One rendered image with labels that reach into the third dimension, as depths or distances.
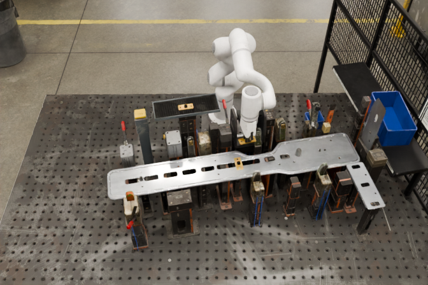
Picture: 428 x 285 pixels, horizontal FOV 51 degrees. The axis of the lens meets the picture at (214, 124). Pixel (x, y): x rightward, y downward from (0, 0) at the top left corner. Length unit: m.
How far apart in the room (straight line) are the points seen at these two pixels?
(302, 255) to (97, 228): 1.14
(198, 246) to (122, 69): 2.54
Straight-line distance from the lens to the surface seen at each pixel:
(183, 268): 2.48
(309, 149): 2.57
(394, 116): 2.84
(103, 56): 4.84
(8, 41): 4.85
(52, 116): 3.30
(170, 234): 2.57
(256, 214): 2.51
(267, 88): 2.04
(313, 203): 2.60
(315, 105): 2.52
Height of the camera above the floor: 2.95
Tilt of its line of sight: 48 degrees down
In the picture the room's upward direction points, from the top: straight up
